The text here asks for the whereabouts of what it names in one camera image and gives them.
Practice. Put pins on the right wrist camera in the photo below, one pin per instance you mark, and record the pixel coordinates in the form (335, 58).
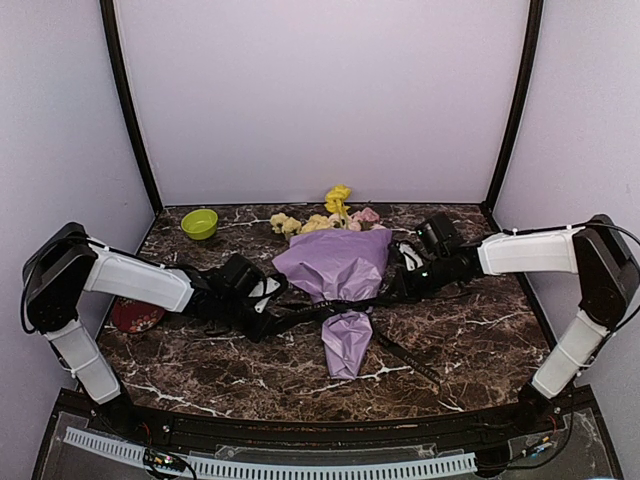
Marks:
(439, 235)

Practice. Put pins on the pink wrapping paper sheet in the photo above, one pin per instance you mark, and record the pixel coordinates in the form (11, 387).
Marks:
(336, 264)

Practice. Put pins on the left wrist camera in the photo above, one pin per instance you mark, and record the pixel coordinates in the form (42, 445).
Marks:
(243, 276)

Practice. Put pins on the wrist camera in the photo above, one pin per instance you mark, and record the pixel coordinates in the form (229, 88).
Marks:
(439, 235)
(243, 276)

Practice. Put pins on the green plastic bowl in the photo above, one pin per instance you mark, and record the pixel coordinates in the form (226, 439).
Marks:
(200, 224)

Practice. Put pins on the yellow rose stem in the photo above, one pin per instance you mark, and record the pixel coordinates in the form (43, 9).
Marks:
(336, 203)

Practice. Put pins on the black front rail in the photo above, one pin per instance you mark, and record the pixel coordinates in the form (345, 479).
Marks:
(481, 429)

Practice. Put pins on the white slotted cable duct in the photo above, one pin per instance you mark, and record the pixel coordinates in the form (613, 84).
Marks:
(244, 463)

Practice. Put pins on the yellow daisy bunch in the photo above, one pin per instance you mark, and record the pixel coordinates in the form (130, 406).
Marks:
(289, 226)

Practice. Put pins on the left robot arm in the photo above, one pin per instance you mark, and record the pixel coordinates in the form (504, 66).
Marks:
(72, 265)

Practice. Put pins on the black printed ribbon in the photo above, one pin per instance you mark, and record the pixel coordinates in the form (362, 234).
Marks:
(323, 310)

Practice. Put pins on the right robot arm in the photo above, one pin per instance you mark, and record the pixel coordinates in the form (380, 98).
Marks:
(585, 277)

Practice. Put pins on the left black frame post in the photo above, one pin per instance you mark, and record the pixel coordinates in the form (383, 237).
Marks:
(128, 110)

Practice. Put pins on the right black frame post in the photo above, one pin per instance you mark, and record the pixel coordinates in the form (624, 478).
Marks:
(518, 102)

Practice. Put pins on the black frame post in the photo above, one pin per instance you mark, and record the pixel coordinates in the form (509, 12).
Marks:
(518, 102)
(128, 110)

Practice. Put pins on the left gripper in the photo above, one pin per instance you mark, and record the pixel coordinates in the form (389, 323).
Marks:
(255, 335)

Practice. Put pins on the red floral dish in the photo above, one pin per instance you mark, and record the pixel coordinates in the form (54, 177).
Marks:
(134, 317)

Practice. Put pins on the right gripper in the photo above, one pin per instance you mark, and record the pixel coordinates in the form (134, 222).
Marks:
(401, 280)

